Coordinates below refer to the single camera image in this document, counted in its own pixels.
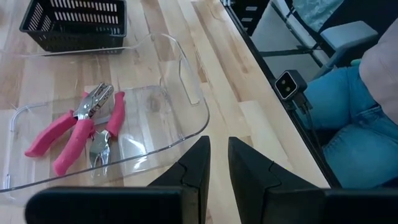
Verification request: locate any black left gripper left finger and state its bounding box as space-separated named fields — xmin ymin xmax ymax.
xmin=147 ymin=136 xmax=211 ymax=224

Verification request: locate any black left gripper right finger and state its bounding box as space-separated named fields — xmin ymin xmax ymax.
xmin=228 ymin=136 xmax=326 ymax=224

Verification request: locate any pink-handled hole punch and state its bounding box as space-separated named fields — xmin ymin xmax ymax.
xmin=81 ymin=90 xmax=126 ymax=179
xmin=24 ymin=82 xmax=114 ymax=177

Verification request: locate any clear plastic bin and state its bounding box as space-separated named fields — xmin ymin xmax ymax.
xmin=0 ymin=32 xmax=211 ymax=200

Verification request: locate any person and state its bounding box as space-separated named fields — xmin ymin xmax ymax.
xmin=300 ymin=17 xmax=398 ymax=189

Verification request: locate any grey office chair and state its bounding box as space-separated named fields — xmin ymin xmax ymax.
xmin=251 ymin=0 xmax=380 ymax=78

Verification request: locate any black mesh plastic basket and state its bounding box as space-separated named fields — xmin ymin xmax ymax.
xmin=19 ymin=0 xmax=127 ymax=53

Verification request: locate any black metal table frame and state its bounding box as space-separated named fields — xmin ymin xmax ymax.
xmin=219 ymin=0 xmax=343 ymax=189

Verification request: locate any small black table-level camera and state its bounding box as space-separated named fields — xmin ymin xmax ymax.
xmin=274 ymin=69 xmax=308 ymax=102

